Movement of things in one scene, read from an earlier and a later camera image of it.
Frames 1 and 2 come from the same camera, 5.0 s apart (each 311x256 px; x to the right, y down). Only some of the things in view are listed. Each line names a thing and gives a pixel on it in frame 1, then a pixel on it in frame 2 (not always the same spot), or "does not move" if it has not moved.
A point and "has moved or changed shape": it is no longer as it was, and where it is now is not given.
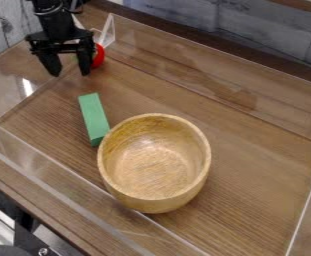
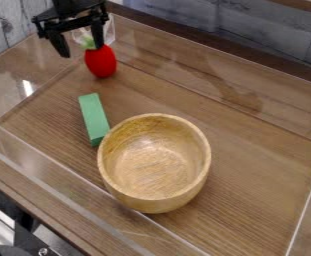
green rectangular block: x=95 y=118 does not move
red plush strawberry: x=100 y=56 has moved or changed shape
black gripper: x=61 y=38 → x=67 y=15
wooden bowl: x=154 y=158 does not move
